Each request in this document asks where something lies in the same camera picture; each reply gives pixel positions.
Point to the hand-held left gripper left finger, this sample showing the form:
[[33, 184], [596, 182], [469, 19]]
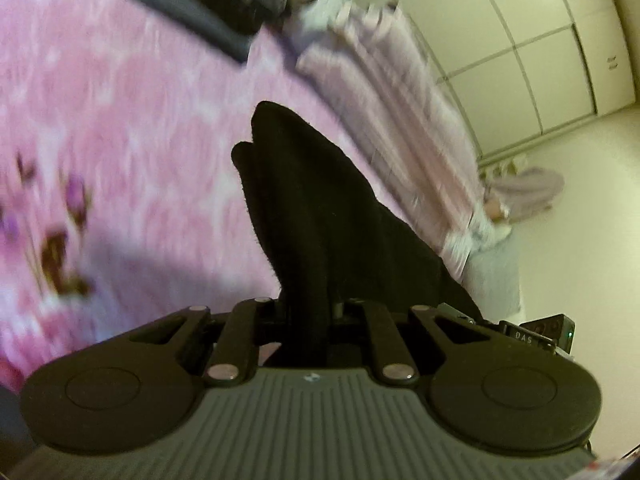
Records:
[[250, 321]]

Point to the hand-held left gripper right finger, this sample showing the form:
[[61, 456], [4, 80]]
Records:
[[376, 325]]

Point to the black sock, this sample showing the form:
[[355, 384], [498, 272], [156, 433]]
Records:
[[310, 210]]

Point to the grey checked pillow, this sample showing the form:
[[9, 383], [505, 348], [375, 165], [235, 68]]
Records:
[[492, 280]]

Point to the hanging lilac garment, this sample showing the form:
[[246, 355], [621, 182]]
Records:
[[530, 185]]

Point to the lilac striped quilt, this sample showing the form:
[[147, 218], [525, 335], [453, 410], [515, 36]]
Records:
[[400, 125]]

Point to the pink floral blanket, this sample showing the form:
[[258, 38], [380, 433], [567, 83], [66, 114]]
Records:
[[125, 135]]

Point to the cream wardrobe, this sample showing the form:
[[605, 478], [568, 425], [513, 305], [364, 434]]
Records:
[[525, 60]]

